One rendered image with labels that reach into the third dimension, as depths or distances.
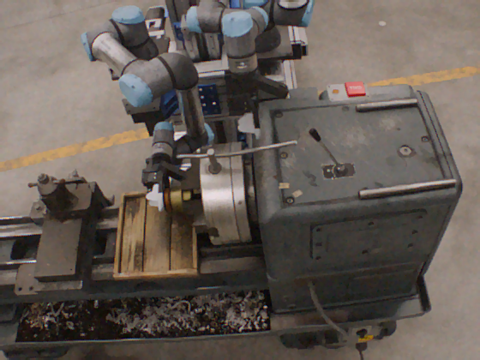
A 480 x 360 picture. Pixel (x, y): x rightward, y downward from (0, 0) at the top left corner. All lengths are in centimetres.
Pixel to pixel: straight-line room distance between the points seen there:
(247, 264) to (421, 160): 67
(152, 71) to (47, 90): 265
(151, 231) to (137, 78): 59
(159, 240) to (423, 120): 98
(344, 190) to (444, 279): 143
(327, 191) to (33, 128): 284
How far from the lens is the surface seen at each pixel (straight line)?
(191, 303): 199
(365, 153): 142
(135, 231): 180
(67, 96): 393
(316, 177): 136
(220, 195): 141
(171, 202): 155
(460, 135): 328
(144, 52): 194
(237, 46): 123
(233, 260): 168
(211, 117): 216
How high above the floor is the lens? 235
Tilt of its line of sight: 52 degrees down
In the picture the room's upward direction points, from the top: 8 degrees counter-clockwise
